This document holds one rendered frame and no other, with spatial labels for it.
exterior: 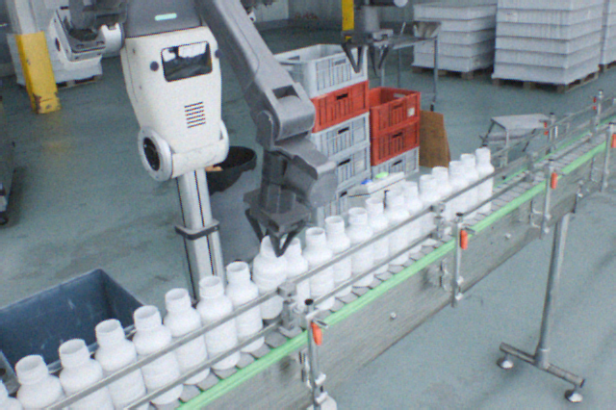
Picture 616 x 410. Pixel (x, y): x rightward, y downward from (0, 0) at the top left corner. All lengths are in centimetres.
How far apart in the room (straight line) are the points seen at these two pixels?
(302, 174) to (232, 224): 238
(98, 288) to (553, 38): 657
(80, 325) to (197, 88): 70
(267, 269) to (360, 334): 31
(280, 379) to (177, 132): 72
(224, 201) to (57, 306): 172
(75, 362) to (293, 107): 47
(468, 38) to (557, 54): 134
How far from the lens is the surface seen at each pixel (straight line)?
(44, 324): 152
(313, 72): 333
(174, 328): 90
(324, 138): 349
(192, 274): 172
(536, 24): 748
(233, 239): 319
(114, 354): 87
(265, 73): 80
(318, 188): 78
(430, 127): 449
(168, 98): 145
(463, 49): 814
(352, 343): 117
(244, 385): 100
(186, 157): 150
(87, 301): 154
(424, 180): 126
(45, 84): 854
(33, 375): 84
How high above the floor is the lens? 163
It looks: 24 degrees down
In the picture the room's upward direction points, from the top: 4 degrees counter-clockwise
